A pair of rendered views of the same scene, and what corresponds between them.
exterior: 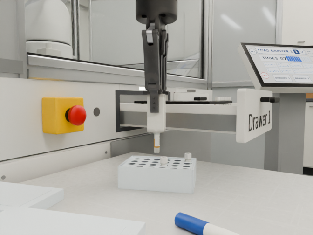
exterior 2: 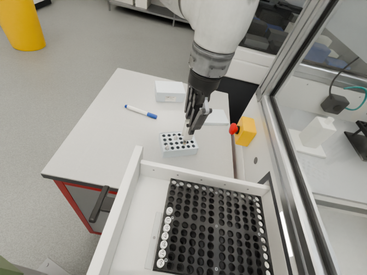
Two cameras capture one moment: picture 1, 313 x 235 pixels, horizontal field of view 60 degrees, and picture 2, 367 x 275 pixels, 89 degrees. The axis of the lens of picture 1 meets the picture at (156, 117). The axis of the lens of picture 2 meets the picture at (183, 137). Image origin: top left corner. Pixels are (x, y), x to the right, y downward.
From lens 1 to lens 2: 0.93 m
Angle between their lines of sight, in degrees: 118
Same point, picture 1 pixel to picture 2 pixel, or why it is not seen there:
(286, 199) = (119, 142)
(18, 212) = (181, 91)
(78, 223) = (167, 90)
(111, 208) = (180, 123)
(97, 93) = (263, 152)
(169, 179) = (169, 135)
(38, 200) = not seen: hidden behind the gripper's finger
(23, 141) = not seen: hidden behind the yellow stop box
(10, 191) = (213, 117)
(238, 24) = not seen: outside the picture
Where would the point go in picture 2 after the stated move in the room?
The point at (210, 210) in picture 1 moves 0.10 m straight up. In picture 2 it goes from (148, 128) to (150, 108)
